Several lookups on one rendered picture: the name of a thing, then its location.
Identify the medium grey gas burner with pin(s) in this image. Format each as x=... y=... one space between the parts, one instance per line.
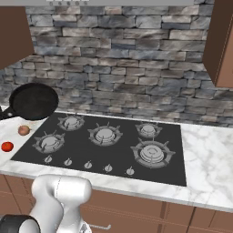
x=48 y=142
x=105 y=134

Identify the grey extractor hood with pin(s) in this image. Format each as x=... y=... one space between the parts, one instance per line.
x=121 y=2

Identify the black gas hob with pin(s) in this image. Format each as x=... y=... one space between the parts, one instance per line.
x=121 y=154

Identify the brown wall cupboard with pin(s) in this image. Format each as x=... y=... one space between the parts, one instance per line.
x=220 y=45
x=13 y=36

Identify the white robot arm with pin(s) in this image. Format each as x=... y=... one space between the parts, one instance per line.
x=57 y=194

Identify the brown cupboard front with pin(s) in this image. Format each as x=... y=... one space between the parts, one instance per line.
x=13 y=197
x=200 y=220

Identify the grey hob knob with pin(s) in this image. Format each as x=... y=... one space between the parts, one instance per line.
x=130 y=171
x=108 y=168
x=88 y=165
x=48 y=159
x=68 y=162

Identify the black frying pan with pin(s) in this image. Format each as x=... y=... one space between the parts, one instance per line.
x=35 y=101

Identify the brown drawer front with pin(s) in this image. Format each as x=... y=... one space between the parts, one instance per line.
x=127 y=212

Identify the red tomato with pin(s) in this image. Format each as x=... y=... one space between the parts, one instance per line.
x=7 y=146

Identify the large grey gas burner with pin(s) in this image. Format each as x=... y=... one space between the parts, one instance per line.
x=152 y=153

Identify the small grey gas burner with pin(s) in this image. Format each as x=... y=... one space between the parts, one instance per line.
x=71 y=122
x=148 y=129

